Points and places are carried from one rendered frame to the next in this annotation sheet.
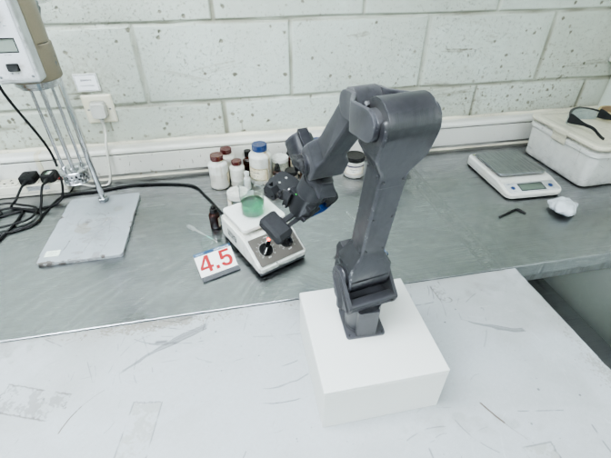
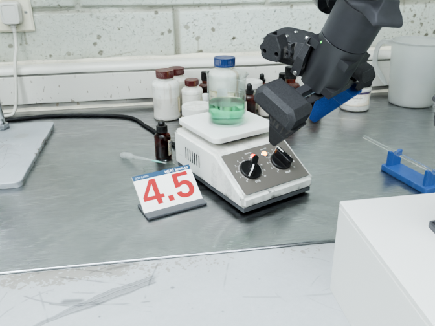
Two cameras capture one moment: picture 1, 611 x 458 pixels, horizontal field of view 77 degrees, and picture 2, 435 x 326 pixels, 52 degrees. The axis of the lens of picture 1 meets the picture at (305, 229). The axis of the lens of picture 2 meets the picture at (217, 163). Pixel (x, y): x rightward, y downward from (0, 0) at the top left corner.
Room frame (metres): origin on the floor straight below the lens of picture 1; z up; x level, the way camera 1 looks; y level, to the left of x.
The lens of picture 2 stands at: (0.11, 0.11, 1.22)
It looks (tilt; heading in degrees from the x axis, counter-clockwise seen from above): 24 degrees down; 3
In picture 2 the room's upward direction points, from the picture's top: 1 degrees counter-clockwise
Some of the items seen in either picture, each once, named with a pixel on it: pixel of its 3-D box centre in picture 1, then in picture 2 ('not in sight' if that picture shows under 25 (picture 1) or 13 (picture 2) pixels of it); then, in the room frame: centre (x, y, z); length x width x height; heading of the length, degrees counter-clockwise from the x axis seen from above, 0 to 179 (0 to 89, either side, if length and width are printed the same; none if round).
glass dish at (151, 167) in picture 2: (212, 244); (160, 173); (0.75, 0.24, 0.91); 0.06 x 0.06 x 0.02
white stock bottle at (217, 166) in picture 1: (218, 170); (166, 94); (1.07, 0.27, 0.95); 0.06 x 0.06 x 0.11
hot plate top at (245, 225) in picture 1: (254, 213); (226, 123); (0.79, 0.13, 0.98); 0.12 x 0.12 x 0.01; 35
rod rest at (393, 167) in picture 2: not in sight; (411, 169); (0.76, -0.16, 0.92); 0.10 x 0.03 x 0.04; 24
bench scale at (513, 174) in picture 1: (512, 172); not in sight; (1.12, -0.68, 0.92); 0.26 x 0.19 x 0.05; 9
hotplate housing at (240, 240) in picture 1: (260, 232); (235, 153); (0.77, 0.11, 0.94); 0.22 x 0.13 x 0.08; 35
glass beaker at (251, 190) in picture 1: (253, 199); (228, 98); (0.78, 0.13, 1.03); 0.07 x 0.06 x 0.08; 58
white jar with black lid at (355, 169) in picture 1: (354, 164); (355, 93); (1.15, -0.16, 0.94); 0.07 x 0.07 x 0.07
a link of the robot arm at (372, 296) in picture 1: (363, 283); not in sight; (0.43, -0.09, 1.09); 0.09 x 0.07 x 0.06; 111
